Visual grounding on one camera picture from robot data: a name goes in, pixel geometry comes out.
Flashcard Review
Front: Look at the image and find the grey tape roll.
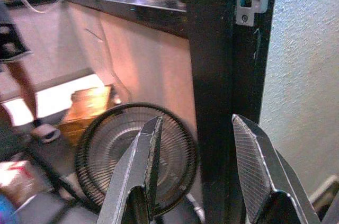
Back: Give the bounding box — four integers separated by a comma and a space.
31, 123, 61, 144

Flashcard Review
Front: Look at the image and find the white baseboard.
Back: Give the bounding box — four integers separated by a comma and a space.
308, 173, 339, 205

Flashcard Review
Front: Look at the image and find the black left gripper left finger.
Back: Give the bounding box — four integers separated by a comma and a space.
96, 115, 163, 224

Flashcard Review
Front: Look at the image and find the white cable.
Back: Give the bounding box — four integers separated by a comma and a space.
16, 0, 70, 14

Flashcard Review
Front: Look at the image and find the dark long counter top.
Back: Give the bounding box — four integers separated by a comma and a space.
5, 0, 189, 40

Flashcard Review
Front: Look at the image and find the brown cardboard box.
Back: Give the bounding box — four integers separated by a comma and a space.
57, 85, 120, 147

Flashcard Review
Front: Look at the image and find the round black floor fan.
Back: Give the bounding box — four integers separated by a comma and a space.
75, 102, 199, 216

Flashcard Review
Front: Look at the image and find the black door frame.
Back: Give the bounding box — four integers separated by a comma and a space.
181, 0, 279, 224

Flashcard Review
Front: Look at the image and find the black floor cable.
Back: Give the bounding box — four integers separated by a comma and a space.
25, 147, 101, 213

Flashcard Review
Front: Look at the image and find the brown wooden leg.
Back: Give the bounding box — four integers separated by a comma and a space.
6, 59, 38, 121

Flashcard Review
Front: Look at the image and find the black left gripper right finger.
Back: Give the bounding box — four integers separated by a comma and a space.
231, 114, 322, 224

